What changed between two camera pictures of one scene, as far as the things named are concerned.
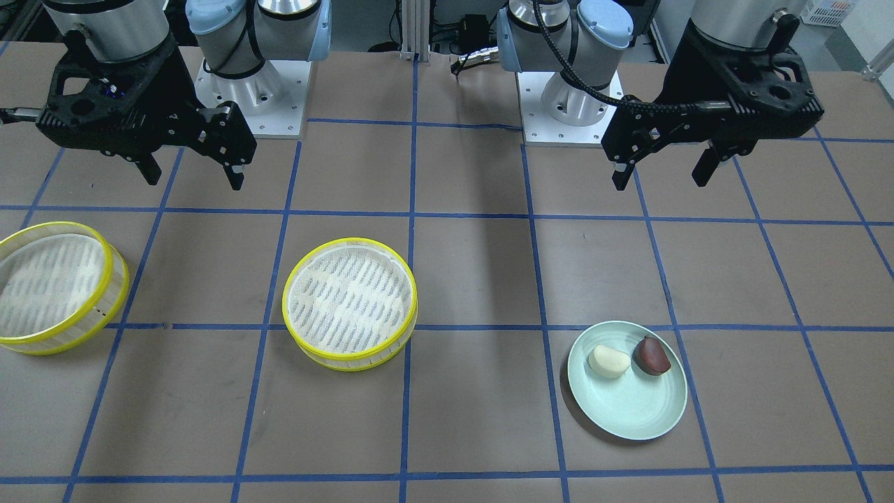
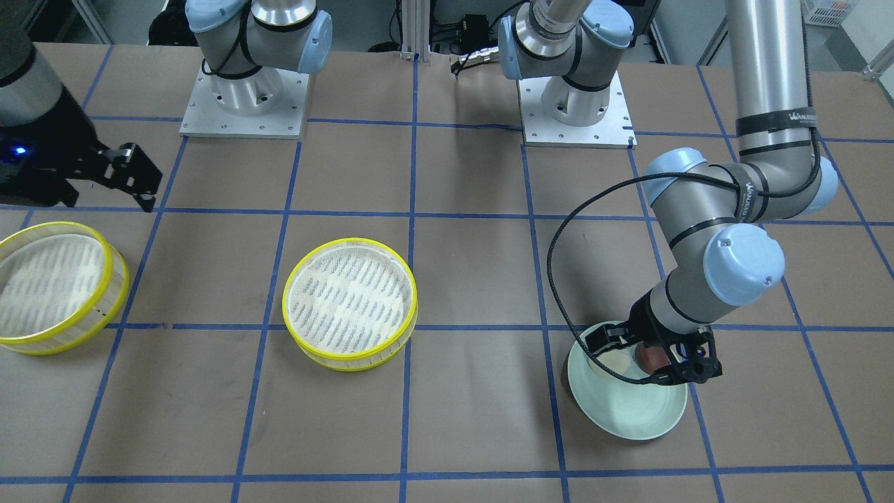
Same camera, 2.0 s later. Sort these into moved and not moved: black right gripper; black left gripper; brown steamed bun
Moved: black left gripper; black right gripper
Not moved: brown steamed bun
